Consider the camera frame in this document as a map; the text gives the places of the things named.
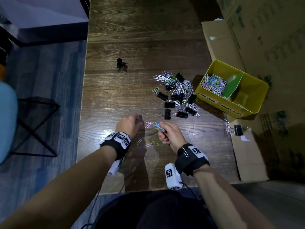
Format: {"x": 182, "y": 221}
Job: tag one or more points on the person's left hand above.
{"x": 128, "y": 125}

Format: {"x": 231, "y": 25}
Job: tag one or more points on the person's right hand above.
{"x": 172, "y": 137}

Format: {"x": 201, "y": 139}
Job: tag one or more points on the blue paper clip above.
{"x": 157, "y": 125}

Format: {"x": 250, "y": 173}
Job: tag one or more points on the white paper clip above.
{"x": 184, "y": 152}

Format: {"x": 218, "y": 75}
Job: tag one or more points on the group of black binder clips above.
{"x": 177, "y": 96}

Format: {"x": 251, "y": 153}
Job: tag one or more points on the small black binder clip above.
{"x": 124, "y": 66}
{"x": 119, "y": 62}

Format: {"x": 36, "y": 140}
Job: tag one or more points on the single black binder clip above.
{"x": 238, "y": 130}

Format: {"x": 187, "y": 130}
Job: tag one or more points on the yellow divided bin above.
{"x": 252, "y": 92}

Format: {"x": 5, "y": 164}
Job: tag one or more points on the person's right forearm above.
{"x": 226, "y": 202}

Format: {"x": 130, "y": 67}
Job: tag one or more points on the person's left forearm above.
{"x": 62, "y": 190}

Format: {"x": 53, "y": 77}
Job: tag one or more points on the person's black clothing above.
{"x": 152, "y": 212}

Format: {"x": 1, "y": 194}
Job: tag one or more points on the large printed cardboard box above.
{"x": 274, "y": 57}

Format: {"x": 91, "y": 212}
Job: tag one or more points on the black left wristband with markers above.
{"x": 116, "y": 145}

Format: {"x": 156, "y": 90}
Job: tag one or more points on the black wristband with markers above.
{"x": 193, "y": 162}
{"x": 116, "y": 145}

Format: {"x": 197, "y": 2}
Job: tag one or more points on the black right wristband with markers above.
{"x": 193, "y": 162}

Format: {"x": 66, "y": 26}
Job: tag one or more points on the white tape piece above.
{"x": 245, "y": 138}
{"x": 212, "y": 38}

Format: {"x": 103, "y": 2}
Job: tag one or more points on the green divider card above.
{"x": 232, "y": 85}

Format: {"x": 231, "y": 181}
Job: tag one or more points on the black metal stool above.
{"x": 38, "y": 101}

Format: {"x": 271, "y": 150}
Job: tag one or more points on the light blue object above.
{"x": 7, "y": 121}

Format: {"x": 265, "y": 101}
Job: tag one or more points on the small white round object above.
{"x": 218, "y": 19}

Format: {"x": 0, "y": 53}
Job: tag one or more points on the orange object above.
{"x": 2, "y": 72}

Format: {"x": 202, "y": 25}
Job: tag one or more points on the white furniture with black base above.
{"x": 45, "y": 11}

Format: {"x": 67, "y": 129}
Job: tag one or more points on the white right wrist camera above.
{"x": 172, "y": 176}

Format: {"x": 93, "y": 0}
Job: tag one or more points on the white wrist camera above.
{"x": 116, "y": 167}
{"x": 172, "y": 176}

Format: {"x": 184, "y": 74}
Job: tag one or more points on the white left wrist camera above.
{"x": 116, "y": 167}

